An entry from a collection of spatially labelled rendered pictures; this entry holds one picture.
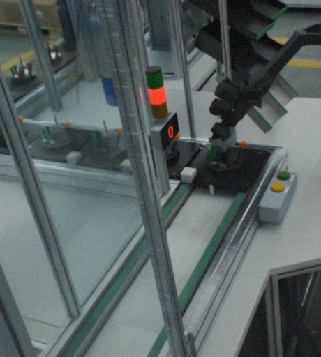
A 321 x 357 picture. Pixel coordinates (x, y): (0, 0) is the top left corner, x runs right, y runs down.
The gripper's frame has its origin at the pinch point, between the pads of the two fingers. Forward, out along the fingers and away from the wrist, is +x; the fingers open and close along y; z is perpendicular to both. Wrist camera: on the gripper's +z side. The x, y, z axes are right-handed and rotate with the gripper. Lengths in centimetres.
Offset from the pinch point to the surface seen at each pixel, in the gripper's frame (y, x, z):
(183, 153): -3.6, 22.0, 3.7
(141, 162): 84, -48, 13
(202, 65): -104, 54, 22
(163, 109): 20.1, -7.6, 18.8
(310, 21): -401, 129, -26
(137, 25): 20, -25, 39
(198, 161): 0.5, 16.9, -2.1
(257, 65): -30.2, -10.1, 3.4
